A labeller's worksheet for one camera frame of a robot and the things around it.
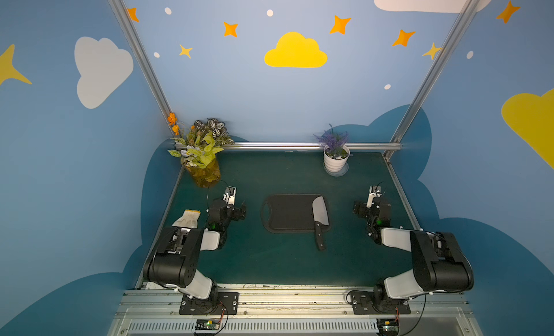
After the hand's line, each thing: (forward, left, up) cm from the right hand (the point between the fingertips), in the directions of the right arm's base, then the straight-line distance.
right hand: (371, 199), depth 95 cm
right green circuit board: (-46, +2, -8) cm, 47 cm away
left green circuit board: (-50, +63, -7) cm, 81 cm away
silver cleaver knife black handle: (-4, +22, -8) cm, 24 cm away
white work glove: (-12, +82, -5) cm, 83 cm away
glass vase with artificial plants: (+16, +80, +15) cm, 83 cm away
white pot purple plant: (+24, +15, +4) cm, 28 cm away
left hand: (-4, +62, +2) cm, 62 cm away
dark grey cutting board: (-5, +35, -8) cm, 37 cm away
